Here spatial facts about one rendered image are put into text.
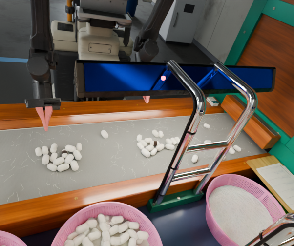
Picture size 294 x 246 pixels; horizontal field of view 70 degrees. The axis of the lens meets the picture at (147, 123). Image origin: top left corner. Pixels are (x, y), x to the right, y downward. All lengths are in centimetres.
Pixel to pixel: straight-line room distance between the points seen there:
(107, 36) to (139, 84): 79
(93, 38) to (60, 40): 33
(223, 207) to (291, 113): 46
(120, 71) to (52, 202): 39
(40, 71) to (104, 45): 63
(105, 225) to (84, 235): 6
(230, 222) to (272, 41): 72
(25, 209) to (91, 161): 23
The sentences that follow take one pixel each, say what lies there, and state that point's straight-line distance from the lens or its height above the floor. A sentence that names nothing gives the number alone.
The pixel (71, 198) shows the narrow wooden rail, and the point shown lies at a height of 77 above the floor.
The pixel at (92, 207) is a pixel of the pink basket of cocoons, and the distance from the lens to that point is 63.
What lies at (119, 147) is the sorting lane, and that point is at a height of 74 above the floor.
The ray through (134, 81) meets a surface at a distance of 51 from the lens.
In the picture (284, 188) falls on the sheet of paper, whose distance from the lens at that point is 92.
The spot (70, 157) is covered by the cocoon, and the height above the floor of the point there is 76.
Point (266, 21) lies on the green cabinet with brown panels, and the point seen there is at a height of 119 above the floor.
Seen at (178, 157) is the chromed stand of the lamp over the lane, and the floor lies 94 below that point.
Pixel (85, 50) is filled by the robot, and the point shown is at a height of 82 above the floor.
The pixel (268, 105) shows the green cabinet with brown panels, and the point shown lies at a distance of 105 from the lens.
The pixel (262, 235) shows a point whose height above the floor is 104.
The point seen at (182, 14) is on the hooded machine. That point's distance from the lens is 421.
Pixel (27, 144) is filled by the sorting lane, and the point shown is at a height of 74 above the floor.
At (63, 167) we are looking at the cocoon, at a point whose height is 76.
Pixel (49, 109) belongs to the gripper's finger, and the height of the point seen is 87.
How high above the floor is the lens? 132
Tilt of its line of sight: 39 degrees down
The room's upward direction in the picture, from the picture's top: 15 degrees clockwise
